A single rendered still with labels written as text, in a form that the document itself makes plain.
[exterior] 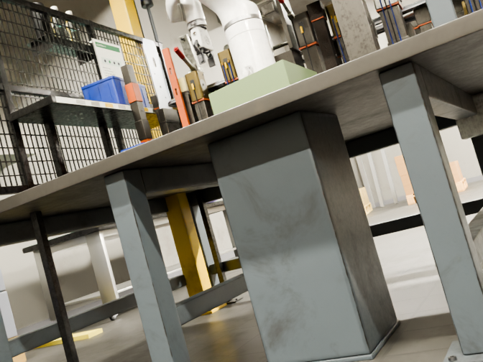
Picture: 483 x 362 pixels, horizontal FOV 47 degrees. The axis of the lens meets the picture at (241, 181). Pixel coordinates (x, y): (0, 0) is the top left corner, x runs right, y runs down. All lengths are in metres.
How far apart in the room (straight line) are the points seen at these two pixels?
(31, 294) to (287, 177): 3.70
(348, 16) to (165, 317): 1.10
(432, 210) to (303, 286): 0.42
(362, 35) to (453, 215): 0.80
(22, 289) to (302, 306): 3.61
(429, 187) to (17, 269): 4.03
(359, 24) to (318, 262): 0.81
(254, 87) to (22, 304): 3.65
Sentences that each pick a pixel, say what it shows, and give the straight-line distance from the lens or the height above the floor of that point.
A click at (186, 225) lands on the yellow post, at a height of 0.48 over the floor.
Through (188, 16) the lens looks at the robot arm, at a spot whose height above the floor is 1.33.
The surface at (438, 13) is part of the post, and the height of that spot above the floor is 0.87.
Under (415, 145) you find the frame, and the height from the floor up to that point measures 0.48.
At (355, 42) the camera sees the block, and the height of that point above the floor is 0.88.
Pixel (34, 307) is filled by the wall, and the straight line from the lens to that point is 4.96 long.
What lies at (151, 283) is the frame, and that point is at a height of 0.32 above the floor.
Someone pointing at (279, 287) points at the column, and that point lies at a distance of 1.55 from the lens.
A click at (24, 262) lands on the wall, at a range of 4.97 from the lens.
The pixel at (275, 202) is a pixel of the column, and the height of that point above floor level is 0.45.
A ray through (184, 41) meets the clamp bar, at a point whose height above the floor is 1.19.
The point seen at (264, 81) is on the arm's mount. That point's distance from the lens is 1.54.
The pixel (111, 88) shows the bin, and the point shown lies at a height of 1.11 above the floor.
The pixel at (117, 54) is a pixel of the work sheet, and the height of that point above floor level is 1.40.
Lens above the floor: 0.42
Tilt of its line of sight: 4 degrees up
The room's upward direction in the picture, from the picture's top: 16 degrees counter-clockwise
